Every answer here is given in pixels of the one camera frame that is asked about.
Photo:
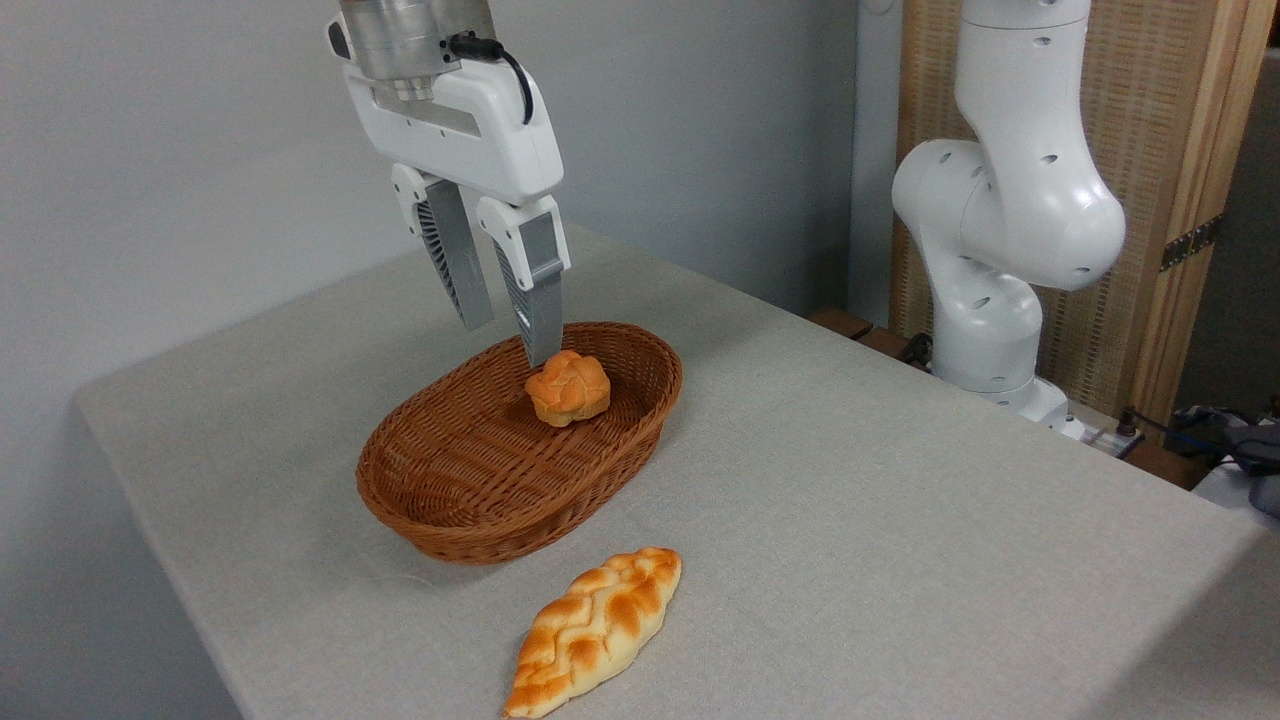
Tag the brown wicker basket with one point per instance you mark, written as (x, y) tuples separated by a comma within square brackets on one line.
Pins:
[(470, 470)]

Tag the dark blue grey bundle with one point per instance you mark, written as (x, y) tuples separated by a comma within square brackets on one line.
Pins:
[(1250, 450)]

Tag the metal screen hinge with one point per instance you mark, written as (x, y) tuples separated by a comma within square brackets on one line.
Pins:
[(1190, 243)]

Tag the long braided bread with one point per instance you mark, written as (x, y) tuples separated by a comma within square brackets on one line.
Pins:
[(595, 630)]

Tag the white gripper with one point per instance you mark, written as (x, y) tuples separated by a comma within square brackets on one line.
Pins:
[(490, 140)]

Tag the white power strip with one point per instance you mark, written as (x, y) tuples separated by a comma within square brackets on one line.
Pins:
[(1108, 441)]

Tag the round bread roll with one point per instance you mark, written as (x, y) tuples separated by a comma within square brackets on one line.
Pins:
[(568, 388)]

